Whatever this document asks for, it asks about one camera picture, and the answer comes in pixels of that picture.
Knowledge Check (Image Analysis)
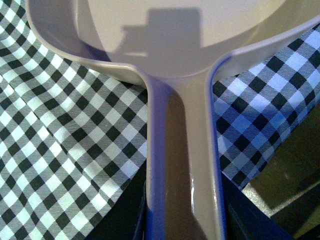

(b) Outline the black white checkered tablecloth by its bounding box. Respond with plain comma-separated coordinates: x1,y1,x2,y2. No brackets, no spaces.
0,0,320,240

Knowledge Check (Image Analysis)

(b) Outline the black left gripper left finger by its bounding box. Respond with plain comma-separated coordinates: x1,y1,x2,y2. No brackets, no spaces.
87,163,146,240

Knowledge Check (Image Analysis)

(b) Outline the beige plastic dustpan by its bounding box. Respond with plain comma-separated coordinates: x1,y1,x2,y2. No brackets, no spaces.
25,0,320,240

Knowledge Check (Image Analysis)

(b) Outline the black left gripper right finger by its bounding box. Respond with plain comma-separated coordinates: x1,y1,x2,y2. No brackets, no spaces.
221,174,293,240

